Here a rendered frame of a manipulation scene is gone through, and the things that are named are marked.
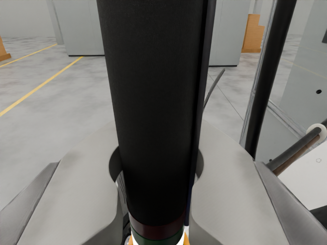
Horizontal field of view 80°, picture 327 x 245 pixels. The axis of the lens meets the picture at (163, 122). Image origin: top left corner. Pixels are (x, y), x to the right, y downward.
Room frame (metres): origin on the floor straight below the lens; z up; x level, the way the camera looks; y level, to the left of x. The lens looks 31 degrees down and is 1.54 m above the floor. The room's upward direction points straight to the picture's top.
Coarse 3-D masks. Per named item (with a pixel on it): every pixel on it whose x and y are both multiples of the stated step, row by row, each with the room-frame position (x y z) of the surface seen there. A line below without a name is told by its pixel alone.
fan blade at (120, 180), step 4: (120, 176) 0.40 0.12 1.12; (120, 180) 0.40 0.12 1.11; (120, 184) 0.39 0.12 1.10; (124, 184) 0.35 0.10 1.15; (120, 188) 0.38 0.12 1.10; (124, 188) 0.34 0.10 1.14; (120, 192) 0.38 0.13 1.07; (124, 192) 0.34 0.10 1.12; (120, 196) 0.38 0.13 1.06; (124, 196) 0.34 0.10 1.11; (120, 200) 0.38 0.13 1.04; (124, 200) 0.33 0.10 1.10; (124, 204) 0.35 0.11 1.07; (124, 208) 0.35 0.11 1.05; (124, 212) 0.35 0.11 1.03
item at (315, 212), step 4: (316, 208) 0.15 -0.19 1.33; (320, 208) 0.15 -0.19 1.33; (324, 208) 0.14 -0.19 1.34; (312, 212) 0.14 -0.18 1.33; (316, 212) 0.14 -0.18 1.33; (320, 212) 0.14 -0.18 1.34; (324, 212) 0.14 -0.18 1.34; (316, 216) 0.13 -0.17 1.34; (320, 216) 0.13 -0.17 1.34; (324, 216) 0.13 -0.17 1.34; (320, 220) 0.13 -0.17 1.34; (324, 220) 0.12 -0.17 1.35; (324, 224) 0.12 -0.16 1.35
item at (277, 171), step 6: (318, 138) 0.24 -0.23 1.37; (306, 144) 0.22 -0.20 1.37; (312, 144) 0.23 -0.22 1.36; (300, 150) 0.21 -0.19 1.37; (306, 150) 0.22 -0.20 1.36; (294, 156) 0.20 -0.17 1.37; (288, 162) 0.19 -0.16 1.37; (276, 168) 0.18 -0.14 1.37; (282, 168) 0.18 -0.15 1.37; (276, 174) 0.17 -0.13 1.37
